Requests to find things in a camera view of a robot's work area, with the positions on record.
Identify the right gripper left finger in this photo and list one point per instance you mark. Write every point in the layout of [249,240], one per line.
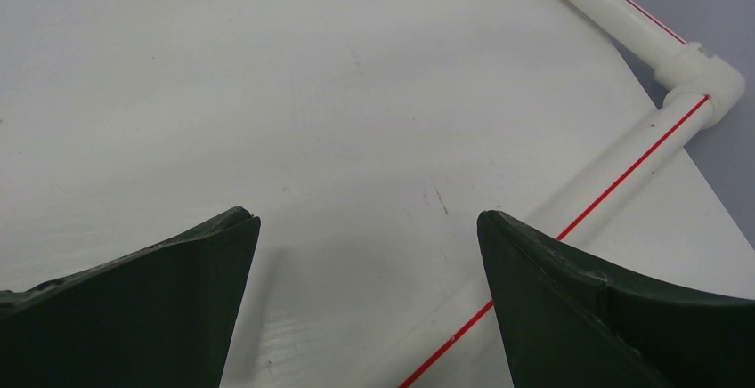
[162,316]

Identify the white PVC pipe frame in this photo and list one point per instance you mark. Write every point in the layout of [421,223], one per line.
[702,88]

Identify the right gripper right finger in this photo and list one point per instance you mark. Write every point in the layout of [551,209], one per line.
[571,319]

